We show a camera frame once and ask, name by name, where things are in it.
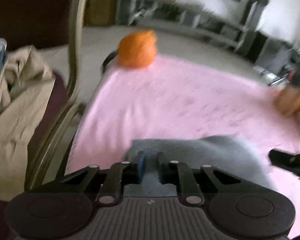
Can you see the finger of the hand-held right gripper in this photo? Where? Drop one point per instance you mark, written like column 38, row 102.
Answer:
column 290, row 163

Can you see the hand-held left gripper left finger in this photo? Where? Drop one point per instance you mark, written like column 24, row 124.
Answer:
column 141, row 166

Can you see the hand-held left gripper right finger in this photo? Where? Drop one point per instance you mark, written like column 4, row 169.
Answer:
column 161, row 166

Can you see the grey and blue sweatshirt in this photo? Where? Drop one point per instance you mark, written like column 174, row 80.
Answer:
column 202, row 152

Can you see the orange juice bottle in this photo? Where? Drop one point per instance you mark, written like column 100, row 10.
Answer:
column 288, row 100

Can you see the pink printed blanket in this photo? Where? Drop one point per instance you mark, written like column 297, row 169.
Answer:
column 177, row 100

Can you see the black curved bar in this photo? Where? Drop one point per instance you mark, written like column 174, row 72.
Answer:
column 103, row 63

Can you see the grey drawer cabinet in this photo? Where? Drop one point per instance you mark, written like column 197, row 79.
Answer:
column 272, row 55

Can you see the bumpy orange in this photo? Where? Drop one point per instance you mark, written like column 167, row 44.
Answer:
column 137, row 50

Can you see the beige garment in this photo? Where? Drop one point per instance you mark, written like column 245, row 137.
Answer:
column 17, row 120

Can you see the metal television stand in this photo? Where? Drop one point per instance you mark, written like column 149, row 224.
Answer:
column 215, row 33

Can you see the wooden cabinet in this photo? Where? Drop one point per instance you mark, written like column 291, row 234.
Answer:
column 101, row 5

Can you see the maroon chair with gold frame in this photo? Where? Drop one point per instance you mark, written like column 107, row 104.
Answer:
column 35, row 10

